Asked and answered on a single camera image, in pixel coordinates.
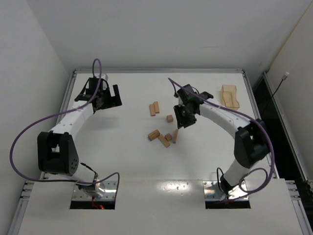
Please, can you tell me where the wooden block cube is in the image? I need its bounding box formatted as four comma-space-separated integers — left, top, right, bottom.
166, 115, 173, 123

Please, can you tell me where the long wooden block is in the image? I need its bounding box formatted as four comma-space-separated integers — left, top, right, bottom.
154, 101, 160, 114

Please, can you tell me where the thin wooden plank block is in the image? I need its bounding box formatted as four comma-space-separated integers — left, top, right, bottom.
172, 129, 179, 143

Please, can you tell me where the amber transparent plastic bin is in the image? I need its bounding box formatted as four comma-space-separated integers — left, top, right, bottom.
220, 85, 240, 110

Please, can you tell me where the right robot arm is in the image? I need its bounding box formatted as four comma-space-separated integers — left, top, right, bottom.
174, 84, 273, 195

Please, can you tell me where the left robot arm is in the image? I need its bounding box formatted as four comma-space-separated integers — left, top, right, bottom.
37, 77, 122, 198

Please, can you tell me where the wide wooden block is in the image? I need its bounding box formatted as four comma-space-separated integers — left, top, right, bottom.
148, 130, 160, 141

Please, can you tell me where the small wooden cube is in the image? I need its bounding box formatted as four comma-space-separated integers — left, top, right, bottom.
164, 133, 173, 141

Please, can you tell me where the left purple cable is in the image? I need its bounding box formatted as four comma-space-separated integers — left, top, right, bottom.
9, 58, 120, 187

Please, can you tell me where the purple cable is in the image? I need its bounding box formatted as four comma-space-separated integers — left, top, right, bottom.
167, 77, 275, 203
9, 58, 120, 187

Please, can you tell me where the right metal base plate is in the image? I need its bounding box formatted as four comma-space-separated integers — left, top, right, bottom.
203, 180, 249, 201

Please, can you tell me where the metal base plate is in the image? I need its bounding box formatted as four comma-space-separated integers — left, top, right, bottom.
203, 180, 249, 201
72, 181, 117, 201

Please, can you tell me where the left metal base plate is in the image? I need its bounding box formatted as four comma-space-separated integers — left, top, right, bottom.
72, 181, 117, 201

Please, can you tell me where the black wall cable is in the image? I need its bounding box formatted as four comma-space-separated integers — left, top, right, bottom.
261, 71, 291, 116

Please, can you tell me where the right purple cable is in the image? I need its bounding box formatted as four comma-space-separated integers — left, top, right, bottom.
167, 77, 275, 203

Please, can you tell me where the aluminium table frame rail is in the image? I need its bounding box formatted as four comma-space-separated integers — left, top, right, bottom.
19, 69, 312, 235

